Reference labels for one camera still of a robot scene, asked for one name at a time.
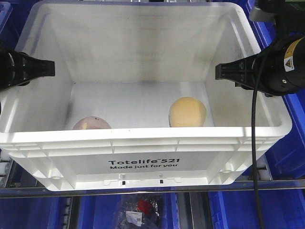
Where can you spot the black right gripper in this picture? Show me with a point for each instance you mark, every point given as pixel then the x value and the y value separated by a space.
pixel 275 71

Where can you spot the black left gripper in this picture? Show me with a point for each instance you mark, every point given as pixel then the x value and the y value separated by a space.
pixel 16 68

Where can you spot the yellow plush lemon toy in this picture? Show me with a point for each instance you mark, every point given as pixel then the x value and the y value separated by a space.
pixel 187 112

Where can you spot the pink plush toy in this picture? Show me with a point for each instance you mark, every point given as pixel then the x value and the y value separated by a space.
pixel 91 122

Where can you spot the white plastic tote box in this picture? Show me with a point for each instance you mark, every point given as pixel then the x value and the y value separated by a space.
pixel 127 63

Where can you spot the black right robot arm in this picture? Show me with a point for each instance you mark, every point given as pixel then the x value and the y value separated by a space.
pixel 277 70

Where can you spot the clear bag with items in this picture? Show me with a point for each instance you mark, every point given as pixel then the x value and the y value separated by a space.
pixel 139 211

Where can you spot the blue bin left upper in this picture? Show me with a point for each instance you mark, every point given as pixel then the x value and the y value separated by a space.
pixel 13 15

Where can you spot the blue bin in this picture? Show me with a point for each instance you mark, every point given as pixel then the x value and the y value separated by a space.
pixel 97 212
pixel 286 158
pixel 29 213
pixel 13 15
pixel 281 209

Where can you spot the left roller track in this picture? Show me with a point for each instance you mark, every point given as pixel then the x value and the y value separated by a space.
pixel 7 169

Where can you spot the roller track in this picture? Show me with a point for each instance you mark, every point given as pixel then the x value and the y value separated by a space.
pixel 263 171
pixel 7 169
pixel 69 214

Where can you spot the blue bin right upper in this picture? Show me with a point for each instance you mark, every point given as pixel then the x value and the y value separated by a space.
pixel 286 158

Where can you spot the right roller track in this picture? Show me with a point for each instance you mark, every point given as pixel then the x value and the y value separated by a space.
pixel 263 171

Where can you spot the lower roller track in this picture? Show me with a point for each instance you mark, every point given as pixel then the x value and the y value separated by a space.
pixel 69 214

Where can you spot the blue bin lower right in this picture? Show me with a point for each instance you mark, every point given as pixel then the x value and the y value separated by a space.
pixel 281 209

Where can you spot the blue bin lower left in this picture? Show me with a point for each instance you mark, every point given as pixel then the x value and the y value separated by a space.
pixel 29 213

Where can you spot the blue bin lower middle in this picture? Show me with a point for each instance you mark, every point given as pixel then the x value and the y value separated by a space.
pixel 97 212

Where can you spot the grey camera mount right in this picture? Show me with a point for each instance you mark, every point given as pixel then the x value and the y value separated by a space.
pixel 267 11

